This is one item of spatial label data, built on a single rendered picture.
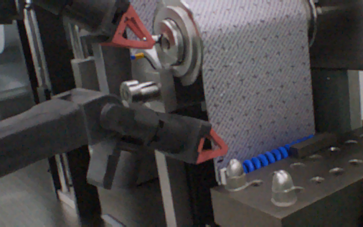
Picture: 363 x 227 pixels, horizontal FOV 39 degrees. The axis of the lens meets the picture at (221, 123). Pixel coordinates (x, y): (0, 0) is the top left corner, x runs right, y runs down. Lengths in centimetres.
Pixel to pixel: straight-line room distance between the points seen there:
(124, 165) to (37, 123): 15
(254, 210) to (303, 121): 29
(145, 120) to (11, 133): 20
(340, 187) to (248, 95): 23
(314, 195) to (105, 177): 29
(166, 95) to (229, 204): 22
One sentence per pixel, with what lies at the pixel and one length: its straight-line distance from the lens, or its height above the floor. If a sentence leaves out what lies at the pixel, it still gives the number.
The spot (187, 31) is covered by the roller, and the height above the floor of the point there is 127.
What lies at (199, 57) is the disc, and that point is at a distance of 78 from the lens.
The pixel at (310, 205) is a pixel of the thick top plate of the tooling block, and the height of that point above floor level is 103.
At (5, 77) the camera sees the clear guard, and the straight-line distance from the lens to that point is 174.
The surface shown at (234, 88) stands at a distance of 83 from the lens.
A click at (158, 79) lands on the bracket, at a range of 84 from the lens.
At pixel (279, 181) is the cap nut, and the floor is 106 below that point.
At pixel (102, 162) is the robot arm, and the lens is 71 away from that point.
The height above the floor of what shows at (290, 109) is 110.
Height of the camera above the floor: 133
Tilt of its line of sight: 15 degrees down
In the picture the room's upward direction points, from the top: 7 degrees counter-clockwise
